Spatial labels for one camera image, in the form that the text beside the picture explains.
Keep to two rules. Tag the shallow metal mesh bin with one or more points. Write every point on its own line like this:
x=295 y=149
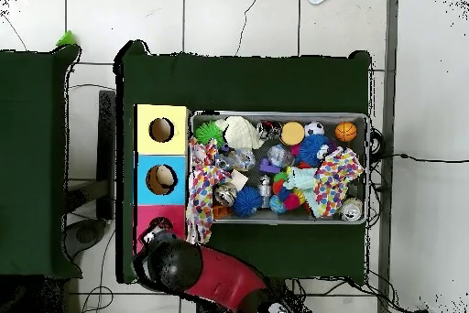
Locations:
x=351 y=118

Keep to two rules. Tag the green spiky ball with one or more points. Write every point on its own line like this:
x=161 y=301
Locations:
x=207 y=133

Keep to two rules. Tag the multicoloured spiky caterpillar toy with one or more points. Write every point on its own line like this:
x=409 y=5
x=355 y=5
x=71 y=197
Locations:
x=287 y=196

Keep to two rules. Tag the cream knitted cloth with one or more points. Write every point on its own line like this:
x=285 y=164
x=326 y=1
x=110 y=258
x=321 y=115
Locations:
x=240 y=131

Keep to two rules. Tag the blue spiky ball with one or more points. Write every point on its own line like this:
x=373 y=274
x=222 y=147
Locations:
x=309 y=150
x=246 y=201

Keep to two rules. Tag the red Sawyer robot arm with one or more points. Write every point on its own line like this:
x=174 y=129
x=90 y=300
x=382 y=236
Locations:
x=220 y=276

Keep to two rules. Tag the colourful dotted cloth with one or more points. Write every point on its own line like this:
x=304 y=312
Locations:
x=199 y=199
x=201 y=152
x=335 y=181

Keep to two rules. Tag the bright green object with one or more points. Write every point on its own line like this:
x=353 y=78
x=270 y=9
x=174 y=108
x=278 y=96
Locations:
x=66 y=39

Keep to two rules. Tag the mint green knitted cloth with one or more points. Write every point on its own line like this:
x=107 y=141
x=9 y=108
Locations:
x=298 y=179

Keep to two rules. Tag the orange foam cylinder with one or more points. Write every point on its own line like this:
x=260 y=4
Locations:
x=292 y=133

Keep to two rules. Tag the wooden box with three holes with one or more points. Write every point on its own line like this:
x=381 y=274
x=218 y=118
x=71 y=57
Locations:
x=176 y=144

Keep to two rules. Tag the dark green tablecloth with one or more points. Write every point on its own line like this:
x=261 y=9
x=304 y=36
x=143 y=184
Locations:
x=33 y=144
x=238 y=82

